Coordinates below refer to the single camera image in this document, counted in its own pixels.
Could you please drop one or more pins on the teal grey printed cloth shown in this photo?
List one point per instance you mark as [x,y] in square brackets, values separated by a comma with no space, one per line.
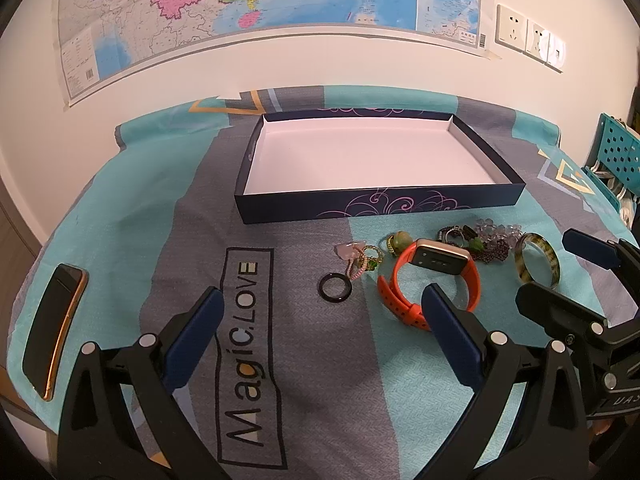
[310,360]

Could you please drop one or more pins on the smartphone with orange edge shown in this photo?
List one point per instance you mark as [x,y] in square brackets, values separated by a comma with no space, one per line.
[50,330]

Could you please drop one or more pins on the blue perforated plastic basket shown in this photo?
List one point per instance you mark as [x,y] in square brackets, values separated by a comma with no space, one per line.
[617,145]

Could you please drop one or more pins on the orange smartwatch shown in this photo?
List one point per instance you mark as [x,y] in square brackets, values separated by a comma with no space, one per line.
[400,305]

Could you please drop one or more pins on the white wall socket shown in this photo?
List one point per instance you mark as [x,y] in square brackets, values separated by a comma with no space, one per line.
[511,27]
[537,40]
[556,52]

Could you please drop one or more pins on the dark blue cardboard box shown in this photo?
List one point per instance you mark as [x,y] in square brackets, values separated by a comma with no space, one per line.
[360,155]

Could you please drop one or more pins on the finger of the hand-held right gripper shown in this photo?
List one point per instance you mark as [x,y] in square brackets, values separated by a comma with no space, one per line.
[590,247]
[550,307]

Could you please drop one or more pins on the tortoiseshell bangle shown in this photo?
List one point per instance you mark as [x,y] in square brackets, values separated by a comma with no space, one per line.
[550,265]

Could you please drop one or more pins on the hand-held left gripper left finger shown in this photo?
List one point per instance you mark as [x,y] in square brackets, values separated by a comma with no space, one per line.
[197,340]

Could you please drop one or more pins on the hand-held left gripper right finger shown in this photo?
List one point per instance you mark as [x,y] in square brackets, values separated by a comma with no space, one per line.
[450,330]

